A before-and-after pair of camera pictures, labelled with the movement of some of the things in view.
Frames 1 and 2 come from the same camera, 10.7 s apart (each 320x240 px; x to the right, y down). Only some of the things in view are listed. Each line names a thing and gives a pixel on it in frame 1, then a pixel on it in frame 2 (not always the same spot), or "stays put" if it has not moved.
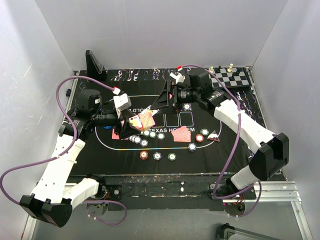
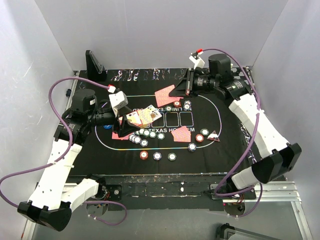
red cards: (114, 135) stays put
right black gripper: (163, 100) to (183, 88)
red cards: (182, 134) stays put
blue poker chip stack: (157, 156) stays put
